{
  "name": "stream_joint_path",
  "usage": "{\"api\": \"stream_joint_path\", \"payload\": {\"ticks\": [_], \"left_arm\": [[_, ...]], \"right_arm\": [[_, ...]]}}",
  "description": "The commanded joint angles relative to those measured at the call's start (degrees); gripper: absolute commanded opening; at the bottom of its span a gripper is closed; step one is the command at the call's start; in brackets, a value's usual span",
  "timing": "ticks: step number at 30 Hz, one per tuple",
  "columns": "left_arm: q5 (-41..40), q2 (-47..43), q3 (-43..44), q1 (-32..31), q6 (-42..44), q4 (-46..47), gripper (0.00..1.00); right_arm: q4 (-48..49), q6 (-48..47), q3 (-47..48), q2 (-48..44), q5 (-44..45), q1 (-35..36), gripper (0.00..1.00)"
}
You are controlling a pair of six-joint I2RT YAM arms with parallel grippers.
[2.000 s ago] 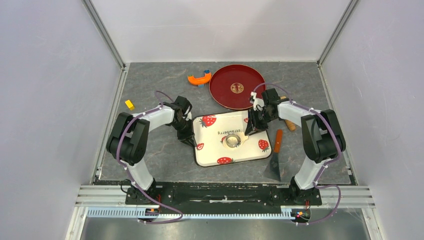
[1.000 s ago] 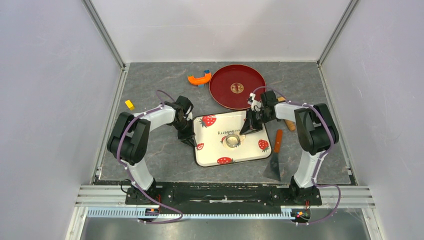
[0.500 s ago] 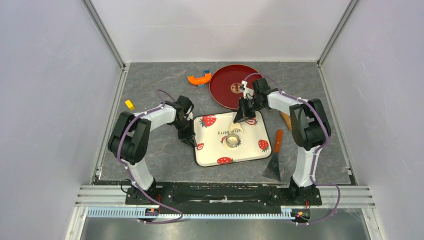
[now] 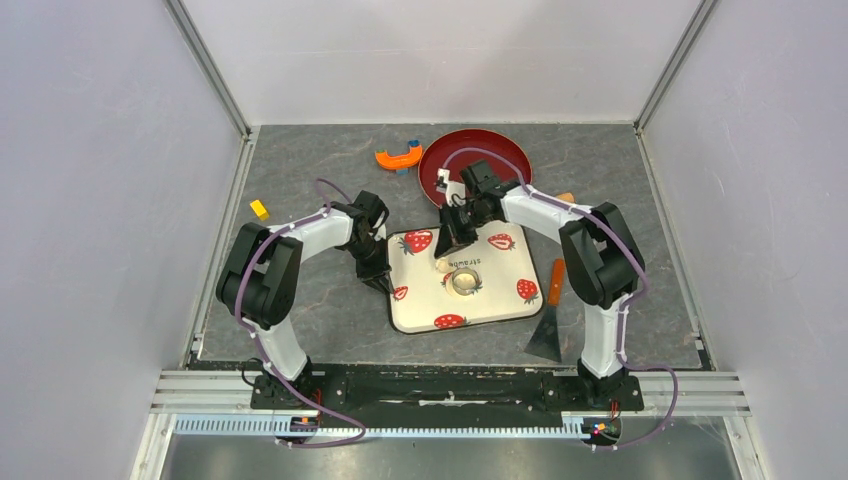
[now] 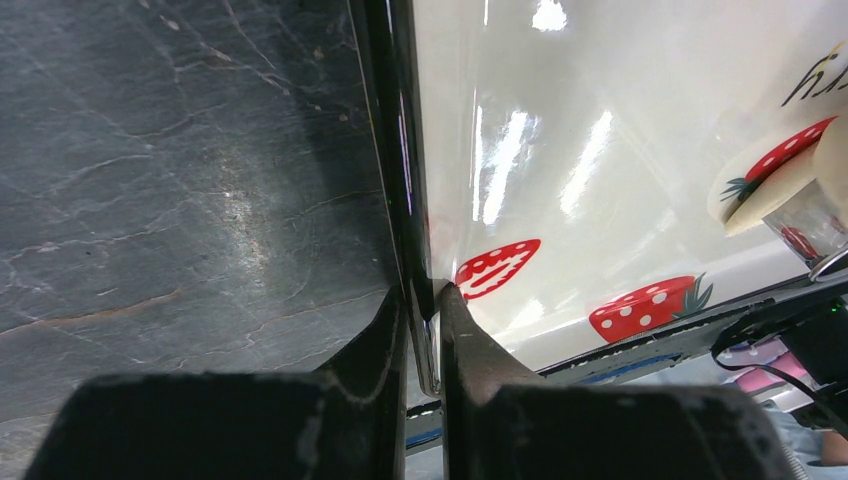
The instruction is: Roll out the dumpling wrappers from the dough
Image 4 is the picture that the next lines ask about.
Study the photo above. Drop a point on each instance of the torn off dough scrap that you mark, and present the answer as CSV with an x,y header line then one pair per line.
x,y
442,265

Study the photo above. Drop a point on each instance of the yellow block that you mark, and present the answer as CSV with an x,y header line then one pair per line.
x,y
259,210

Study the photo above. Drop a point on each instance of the red round plate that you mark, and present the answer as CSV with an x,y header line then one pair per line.
x,y
484,141

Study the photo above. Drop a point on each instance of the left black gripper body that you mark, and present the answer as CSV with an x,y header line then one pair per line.
x,y
371,257

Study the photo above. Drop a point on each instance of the white toothed cable strip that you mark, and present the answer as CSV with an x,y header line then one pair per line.
x,y
286,426

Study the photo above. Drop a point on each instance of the orange U-shaped toy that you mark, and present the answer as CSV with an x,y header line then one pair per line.
x,y
401,162

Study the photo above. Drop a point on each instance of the wooden dough roller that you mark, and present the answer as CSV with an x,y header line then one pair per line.
x,y
566,197

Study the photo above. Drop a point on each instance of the small metal cup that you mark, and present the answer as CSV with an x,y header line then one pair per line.
x,y
466,281

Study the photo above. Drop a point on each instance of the orange handled scraper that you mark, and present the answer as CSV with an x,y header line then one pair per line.
x,y
544,342

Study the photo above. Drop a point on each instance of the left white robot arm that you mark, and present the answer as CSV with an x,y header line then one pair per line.
x,y
259,279

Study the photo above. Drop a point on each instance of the white dough piece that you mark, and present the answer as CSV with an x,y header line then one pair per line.
x,y
466,283

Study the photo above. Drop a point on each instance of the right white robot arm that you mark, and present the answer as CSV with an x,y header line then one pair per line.
x,y
603,264

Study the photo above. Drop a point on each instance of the strawberry pattern tray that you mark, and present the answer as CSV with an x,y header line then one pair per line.
x,y
492,280

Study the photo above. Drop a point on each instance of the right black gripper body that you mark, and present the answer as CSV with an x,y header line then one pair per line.
x,y
465,219

